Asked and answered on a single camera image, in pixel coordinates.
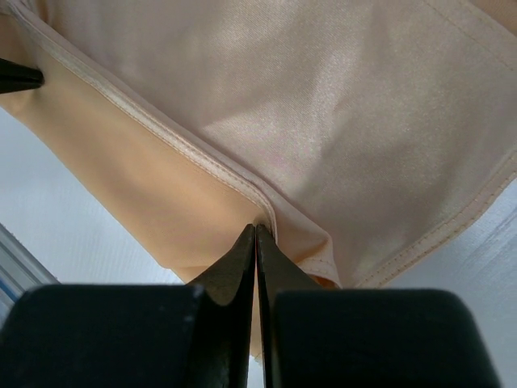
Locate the beige satin napkin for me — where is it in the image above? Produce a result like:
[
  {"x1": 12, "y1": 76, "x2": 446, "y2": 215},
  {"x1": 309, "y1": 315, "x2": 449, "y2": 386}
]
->
[{"x1": 1, "y1": 1, "x2": 516, "y2": 288}]

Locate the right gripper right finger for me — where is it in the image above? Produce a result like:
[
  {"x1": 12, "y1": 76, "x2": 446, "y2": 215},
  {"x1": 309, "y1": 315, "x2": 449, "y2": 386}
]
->
[{"x1": 255, "y1": 226, "x2": 500, "y2": 387}]

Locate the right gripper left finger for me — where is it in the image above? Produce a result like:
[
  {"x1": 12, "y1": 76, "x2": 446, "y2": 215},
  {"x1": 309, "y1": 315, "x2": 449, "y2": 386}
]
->
[{"x1": 1, "y1": 225, "x2": 255, "y2": 387}]

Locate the front aluminium rail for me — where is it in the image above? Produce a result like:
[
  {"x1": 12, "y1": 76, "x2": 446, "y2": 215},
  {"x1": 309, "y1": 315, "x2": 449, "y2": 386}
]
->
[{"x1": 0, "y1": 225, "x2": 59, "y2": 325}]

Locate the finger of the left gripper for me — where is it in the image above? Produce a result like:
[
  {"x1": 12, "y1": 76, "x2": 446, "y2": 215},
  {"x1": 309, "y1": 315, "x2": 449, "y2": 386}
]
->
[{"x1": 0, "y1": 59, "x2": 44, "y2": 95}]

